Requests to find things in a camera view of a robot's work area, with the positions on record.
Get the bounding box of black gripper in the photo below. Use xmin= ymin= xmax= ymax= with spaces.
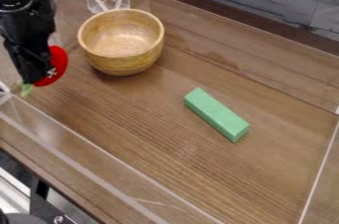
xmin=0 ymin=0 xmax=59 ymax=84

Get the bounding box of red plush fruit green leaf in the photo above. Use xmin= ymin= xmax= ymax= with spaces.
xmin=21 ymin=46 xmax=69 ymax=97

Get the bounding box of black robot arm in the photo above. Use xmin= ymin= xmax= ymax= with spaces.
xmin=0 ymin=0 xmax=56 ymax=84

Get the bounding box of wooden bowl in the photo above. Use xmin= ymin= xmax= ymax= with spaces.
xmin=77 ymin=9 xmax=164 ymax=76

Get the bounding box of black metal table leg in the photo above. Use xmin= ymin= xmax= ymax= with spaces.
xmin=35 ymin=179 xmax=49 ymax=199

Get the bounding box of green rectangular block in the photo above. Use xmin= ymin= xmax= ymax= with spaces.
xmin=184 ymin=88 xmax=251 ymax=142

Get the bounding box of clear acrylic corner bracket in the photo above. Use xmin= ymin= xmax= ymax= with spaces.
xmin=85 ymin=0 xmax=131 ymax=14

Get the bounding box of clear acrylic tray wall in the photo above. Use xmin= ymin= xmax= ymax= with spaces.
xmin=0 ymin=0 xmax=339 ymax=224

